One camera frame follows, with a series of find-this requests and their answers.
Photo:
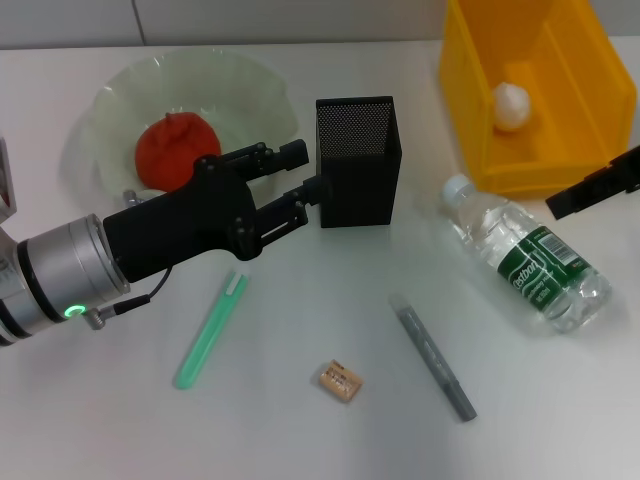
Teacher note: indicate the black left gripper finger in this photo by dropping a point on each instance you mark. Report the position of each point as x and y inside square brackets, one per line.
[317, 190]
[294, 155]

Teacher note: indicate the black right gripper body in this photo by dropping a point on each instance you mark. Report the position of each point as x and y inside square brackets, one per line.
[620, 172]

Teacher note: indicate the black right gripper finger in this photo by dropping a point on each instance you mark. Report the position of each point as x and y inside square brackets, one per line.
[570, 200]

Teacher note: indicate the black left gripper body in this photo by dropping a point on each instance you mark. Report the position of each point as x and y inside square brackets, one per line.
[180, 225]

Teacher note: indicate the clear green-label water bottle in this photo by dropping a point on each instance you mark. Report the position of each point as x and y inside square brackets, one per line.
[530, 250]

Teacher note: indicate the yellow plastic bin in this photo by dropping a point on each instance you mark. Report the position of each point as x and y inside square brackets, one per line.
[575, 100]

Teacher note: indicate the white paper ball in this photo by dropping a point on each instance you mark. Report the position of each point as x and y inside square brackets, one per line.
[511, 107]

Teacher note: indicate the black mesh pen holder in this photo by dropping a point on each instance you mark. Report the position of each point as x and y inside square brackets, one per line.
[357, 170]

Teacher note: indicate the green glass fruit plate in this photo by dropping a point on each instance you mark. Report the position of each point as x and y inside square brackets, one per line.
[240, 100]

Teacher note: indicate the green translucent pen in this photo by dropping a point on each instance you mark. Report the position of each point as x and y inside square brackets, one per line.
[210, 330]

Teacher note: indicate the beige eraser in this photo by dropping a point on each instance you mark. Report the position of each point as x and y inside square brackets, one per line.
[340, 381]

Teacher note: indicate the grey marker pen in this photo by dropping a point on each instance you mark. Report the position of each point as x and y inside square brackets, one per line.
[430, 350]

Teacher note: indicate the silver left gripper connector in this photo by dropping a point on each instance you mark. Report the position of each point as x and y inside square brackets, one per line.
[134, 197]

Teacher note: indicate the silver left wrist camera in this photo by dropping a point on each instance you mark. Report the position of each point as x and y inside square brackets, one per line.
[5, 185]

